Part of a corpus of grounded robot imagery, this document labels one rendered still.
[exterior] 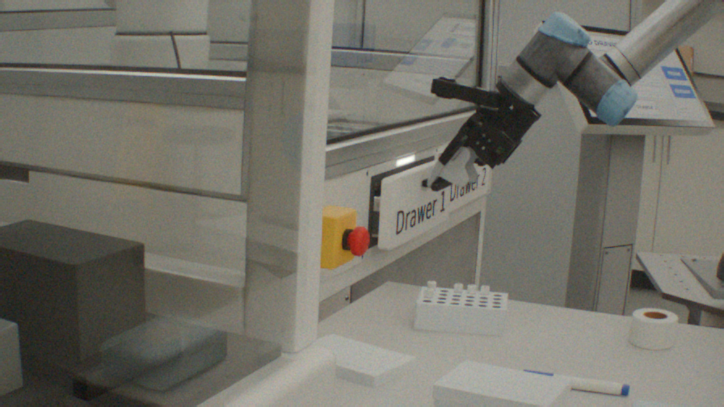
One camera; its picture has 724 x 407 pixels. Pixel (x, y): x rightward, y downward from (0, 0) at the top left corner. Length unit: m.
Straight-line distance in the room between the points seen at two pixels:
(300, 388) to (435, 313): 0.59
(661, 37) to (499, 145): 0.35
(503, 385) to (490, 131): 0.62
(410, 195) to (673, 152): 2.97
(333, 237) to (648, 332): 0.45
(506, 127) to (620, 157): 1.03
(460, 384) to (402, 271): 0.74
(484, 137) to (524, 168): 1.69
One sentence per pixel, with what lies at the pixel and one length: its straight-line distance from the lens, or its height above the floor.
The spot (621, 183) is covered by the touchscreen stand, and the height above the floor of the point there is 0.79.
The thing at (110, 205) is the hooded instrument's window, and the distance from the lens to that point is 0.53.
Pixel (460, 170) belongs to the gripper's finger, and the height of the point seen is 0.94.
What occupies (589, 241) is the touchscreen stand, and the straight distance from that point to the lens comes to 2.57.
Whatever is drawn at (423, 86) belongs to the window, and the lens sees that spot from 1.72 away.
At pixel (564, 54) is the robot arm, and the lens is 1.50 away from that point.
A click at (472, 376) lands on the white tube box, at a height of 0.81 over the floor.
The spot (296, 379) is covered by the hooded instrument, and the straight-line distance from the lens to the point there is 0.75.
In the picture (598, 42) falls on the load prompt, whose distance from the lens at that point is 2.52.
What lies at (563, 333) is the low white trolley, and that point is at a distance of 1.36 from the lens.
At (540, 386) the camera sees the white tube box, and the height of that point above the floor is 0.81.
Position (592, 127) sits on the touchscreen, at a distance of 2.32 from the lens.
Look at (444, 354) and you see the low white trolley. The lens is 1.24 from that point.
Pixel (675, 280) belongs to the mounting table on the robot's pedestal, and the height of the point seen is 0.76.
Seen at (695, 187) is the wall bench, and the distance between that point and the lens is 4.44.
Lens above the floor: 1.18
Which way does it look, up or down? 11 degrees down
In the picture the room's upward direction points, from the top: 3 degrees clockwise
